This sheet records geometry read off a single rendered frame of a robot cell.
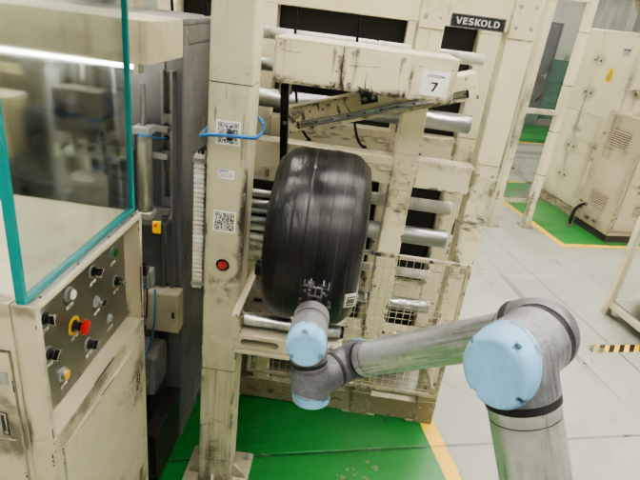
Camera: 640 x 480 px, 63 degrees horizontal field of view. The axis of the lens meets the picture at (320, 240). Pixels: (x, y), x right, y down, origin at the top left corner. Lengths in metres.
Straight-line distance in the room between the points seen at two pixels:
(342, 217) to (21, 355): 0.85
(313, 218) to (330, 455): 1.42
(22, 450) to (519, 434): 1.11
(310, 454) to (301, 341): 1.47
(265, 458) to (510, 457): 1.79
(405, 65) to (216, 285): 0.96
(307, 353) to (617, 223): 5.14
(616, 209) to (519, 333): 5.21
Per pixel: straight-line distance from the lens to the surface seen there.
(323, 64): 1.80
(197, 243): 1.78
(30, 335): 1.26
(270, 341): 1.78
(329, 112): 1.96
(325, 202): 1.50
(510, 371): 0.81
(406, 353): 1.15
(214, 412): 2.16
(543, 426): 0.87
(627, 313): 4.40
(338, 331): 1.76
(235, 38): 1.57
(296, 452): 2.60
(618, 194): 5.99
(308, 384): 1.24
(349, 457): 2.62
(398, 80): 1.81
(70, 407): 1.52
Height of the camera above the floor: 1.89
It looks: 24 degrees down
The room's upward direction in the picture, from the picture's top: 7 degrees clockwise
